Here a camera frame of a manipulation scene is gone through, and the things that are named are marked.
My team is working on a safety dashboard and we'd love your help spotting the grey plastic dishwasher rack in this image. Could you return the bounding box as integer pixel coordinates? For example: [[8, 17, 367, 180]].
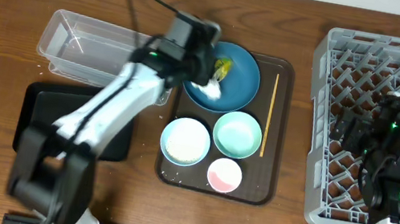
[[304, 28, 400, 224]]

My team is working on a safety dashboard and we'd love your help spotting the small pink white cup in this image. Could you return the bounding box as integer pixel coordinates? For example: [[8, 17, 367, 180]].
[[206, 158, 243, 193]]

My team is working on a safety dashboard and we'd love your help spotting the left black cable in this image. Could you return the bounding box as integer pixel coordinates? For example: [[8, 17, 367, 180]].
[[42, 0, 187, 224]]

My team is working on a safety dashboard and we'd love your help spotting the clear plastic bin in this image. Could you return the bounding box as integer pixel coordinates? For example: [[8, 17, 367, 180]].
[[31, 6, 187, 109]]

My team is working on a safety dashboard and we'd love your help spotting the light blue white bowl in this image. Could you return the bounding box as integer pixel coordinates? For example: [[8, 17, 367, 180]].
[[160, 117, 211, 167]]

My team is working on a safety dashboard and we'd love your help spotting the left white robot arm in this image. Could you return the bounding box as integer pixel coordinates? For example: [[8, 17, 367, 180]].
[[6, 11, 222, 224]]

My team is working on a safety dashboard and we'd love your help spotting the white tissue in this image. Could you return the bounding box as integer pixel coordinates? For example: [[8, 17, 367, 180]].
[[191, 79, 221, 100]]

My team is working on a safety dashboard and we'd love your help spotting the brown plastic serving tray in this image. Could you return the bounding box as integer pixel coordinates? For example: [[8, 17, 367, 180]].
[[156, 53, 295, 206]]

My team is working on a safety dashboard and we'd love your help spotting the dark blue plate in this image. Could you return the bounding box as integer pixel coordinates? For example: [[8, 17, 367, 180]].
[[183, 41, 260, 113]]

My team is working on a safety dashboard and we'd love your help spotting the black plastic tray bin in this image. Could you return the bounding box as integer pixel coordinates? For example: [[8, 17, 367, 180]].
[[12, 82, 134, 162]]

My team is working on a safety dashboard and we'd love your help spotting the green yellow snack wrapper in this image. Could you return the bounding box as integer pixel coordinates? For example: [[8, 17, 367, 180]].
[[212, 57, 233, 82]]

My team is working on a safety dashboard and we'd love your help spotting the wooden chopstick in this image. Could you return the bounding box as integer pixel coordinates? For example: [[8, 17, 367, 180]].
[[259, 73, 280, 157]]

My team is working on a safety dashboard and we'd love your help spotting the mint green bowl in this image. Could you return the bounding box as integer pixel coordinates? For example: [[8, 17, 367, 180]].
[[213, 111, 263, 159]]

